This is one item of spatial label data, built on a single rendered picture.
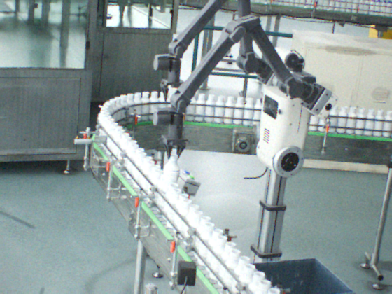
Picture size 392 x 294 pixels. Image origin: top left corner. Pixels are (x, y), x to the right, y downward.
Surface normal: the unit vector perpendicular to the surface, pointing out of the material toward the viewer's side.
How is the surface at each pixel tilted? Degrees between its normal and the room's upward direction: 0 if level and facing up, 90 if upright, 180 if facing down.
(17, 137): 90
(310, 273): 90
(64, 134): 90
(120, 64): 90
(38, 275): 0
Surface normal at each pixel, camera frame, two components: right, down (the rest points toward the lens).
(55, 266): 0.11, -0.95
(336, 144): 0.07, 0.31
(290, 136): 0.34, 0.49
